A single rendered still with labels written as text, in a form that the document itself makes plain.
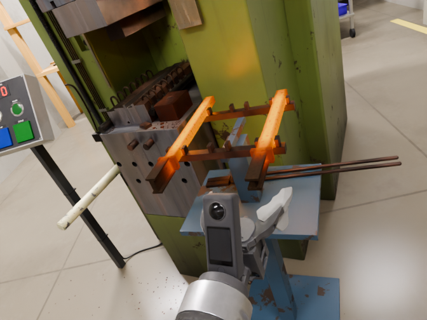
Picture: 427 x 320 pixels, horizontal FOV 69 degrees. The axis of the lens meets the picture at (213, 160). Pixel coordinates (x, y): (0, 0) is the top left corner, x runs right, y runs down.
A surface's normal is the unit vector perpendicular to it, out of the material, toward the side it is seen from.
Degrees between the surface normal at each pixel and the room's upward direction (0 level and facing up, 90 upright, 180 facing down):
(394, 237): 0
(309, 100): 90
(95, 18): 90
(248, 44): 90
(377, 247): 0
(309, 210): 0
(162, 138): 90
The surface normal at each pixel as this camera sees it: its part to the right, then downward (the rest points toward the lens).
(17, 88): -0.13, 0.07
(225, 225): -0.47, 0.07
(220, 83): -0.38, 0.60
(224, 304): 0.29, -0.69
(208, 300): -0.14, -0.80
